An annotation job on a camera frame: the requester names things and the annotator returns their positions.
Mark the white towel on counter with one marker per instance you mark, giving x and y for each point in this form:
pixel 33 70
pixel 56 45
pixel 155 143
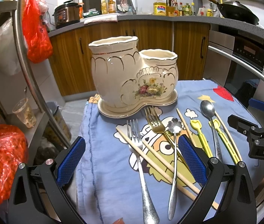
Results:
pixel 113 17

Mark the cream ceramic utensil holder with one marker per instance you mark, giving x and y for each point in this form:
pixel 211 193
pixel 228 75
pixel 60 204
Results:
pixel 127 79

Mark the flower-shaped silver spoon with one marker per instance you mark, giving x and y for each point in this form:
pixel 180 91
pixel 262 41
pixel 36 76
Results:
pixel 174 126

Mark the yellow oil bottle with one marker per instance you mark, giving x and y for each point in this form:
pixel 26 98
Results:
pixel 159 8

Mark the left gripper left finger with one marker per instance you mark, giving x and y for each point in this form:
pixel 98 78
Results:
pixel 38 192

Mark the red bag on shelf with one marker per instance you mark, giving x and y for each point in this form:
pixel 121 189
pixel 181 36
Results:
pixel 13 151

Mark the black wok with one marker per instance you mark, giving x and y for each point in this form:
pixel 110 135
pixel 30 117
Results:
pixel 236 11

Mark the plastic cup with straw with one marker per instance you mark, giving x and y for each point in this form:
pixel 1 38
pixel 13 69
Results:
pixel 24 112

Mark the hanging red plastic bag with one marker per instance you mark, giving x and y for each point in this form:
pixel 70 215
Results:
pixel 39 47

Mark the wooden knife block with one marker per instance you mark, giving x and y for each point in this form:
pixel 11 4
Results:
pixel 170 11

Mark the blue cartoon cloth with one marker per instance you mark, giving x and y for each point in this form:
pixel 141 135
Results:
pixel 108 183

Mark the large silver spoon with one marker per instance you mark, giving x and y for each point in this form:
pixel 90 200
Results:
pixel 208 111

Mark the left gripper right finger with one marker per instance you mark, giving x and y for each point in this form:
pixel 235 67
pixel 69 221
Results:
pixel 227 194

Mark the white plastic bag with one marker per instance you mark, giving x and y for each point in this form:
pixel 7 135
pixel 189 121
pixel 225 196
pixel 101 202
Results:
pixel 9 62

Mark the steel oven handle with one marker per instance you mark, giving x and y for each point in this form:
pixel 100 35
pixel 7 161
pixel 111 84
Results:
pixel 241 62

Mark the gold fork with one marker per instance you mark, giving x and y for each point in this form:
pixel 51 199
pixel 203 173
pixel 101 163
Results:
pixel 158 127

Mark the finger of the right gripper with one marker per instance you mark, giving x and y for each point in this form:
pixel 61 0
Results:
pixel 257 104
pixel 241 125

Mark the silver fork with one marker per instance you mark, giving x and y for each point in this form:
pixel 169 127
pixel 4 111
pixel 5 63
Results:
pixel 149 212

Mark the electric pressure cooker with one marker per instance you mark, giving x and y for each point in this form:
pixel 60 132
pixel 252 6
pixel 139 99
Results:
pixel 67 14

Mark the metal shelf rack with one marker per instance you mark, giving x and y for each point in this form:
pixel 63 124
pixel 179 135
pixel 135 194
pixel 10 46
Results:
pixel 12 9

